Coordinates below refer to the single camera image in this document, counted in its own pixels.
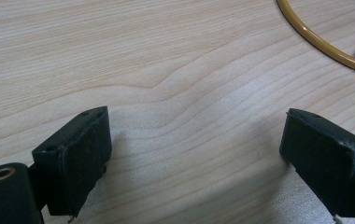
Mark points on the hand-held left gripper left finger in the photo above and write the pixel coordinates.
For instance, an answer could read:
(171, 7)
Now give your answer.
(79, 161)

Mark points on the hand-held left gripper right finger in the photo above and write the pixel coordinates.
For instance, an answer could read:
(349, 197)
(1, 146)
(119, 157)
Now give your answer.
(325, 168)

